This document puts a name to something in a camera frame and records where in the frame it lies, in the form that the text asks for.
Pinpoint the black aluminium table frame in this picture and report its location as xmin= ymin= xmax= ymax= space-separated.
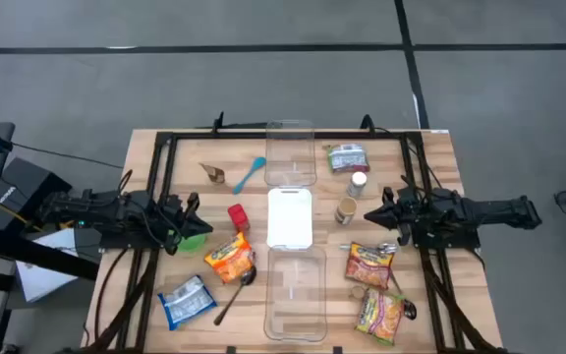
xmin=84 ymin=128 xmax=503 ymax=354

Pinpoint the white paper sheet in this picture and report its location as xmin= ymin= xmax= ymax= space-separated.
xmin=16 ymin=227 xmax=81 ymax=304

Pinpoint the green plastic bowl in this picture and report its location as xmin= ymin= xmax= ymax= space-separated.
xmin=177 ymin=233 xmax=209 ymax=255

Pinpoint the silver metal spoon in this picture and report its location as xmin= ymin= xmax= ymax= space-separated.
xmin=338 ymin=242 xmax=398 ymax=256

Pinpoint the black computer case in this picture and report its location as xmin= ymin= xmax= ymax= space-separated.
xmin=0 ymin=156 xmax=73 ymax=232

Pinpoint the dark metal spoon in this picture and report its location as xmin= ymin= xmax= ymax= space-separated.
xmin=212 ymin=265 xmax=258 ymax=327
xmin=388 ymin=268 xmax=419 ymax=322

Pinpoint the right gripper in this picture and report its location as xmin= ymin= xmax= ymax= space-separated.
xmin=364 ymin=186 xmax=431 ymax=247

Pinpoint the yellow cable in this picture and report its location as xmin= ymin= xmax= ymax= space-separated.
xmin=0 ymin=202 xmax=76 ymax=232

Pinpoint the red roast beef ramen packet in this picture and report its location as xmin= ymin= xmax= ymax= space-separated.
xmin=344 ymin=241 xmax=395 ymax=291

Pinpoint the orange brown snack bar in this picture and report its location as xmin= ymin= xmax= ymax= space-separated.
xmin=198 ymin=162 xmax=227 ymax=185

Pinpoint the black workstation cart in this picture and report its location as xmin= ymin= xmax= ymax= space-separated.
xmin=0 ymin=223 xmax=101 ymax=354

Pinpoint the white plastic bin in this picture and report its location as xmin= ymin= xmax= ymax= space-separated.
xmin=265 ymin=187 xmax=314 ymax=250

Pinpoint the brown jar tan lid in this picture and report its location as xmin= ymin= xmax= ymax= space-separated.
xmin=333 ymin=196 xmax=359 ymax=226

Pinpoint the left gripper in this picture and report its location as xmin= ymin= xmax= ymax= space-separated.
xmin=157 ymin=192 xmax=214 ymax=255

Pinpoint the clear plastic storage bin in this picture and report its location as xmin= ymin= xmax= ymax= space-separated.
xmin=262 ymin=244 xmax=328 ymax=343
xmin=263 ymin=119 xmax=318 ymax=188

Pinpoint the red capped spice jar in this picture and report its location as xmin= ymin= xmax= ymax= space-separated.
xmin=227 ymin=203 xmax=252 ymax=233

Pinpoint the blue plastic spoon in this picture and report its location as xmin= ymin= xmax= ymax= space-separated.
xmin=232 ymin=155 xmax=268 ymax=196

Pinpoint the blue ramen packet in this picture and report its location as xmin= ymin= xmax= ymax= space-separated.
xmin=156 ymin=274 xmax=219 ymax=331

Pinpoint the white capped spice jar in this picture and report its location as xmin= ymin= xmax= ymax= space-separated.
xmin=345 ymin=170 xmax=368 ymax=200

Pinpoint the lime chili shrimp ramen packet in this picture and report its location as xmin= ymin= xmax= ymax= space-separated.
xmin=354 ymin=287 xmax=406 ymax=346
xmin=325 ymin=143 xmax=371 ymax=175

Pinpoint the orange chicken ramen packet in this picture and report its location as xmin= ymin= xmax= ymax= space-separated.
xmin=203 ymin=232 xmax=256 ymax=285

